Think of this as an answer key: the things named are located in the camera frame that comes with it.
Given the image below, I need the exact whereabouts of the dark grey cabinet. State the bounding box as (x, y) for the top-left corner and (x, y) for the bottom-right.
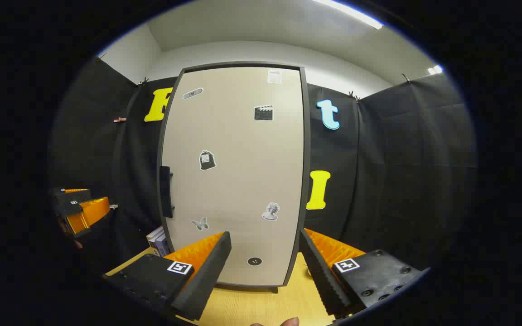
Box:
(156, 62), (312, 294)

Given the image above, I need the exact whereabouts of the beige cabinet door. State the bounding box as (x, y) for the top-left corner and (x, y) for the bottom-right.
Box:
(161, 67), (305, 287)

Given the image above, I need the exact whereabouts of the black door handle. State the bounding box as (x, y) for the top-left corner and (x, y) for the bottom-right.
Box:
(159, 166), (174, 219)

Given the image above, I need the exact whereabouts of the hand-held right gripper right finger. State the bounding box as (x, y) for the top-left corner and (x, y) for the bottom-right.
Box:
(299, 228), (429, 317)

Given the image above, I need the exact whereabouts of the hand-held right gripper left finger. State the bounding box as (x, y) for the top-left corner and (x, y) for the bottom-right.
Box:
(105, 231), (232, 322)

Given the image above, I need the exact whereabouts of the black backdrop cloth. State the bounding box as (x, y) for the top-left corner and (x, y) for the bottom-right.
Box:
(50, 57), (477, 277)

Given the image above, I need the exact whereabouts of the long ceiling light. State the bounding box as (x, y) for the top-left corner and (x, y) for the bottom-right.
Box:
(313, 0), (384, 30)

